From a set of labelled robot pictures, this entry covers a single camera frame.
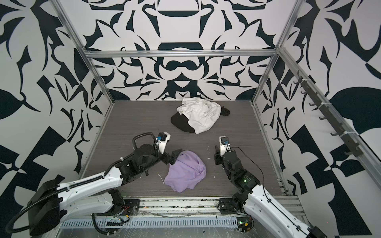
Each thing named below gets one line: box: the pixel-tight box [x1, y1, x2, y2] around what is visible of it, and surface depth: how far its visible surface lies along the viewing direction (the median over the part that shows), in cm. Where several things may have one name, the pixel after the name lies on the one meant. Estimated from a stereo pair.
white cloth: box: [176, 97, 222, 135], surface depth 104 cm
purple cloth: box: [164, 150, 207, 193], surface depth 81 cm
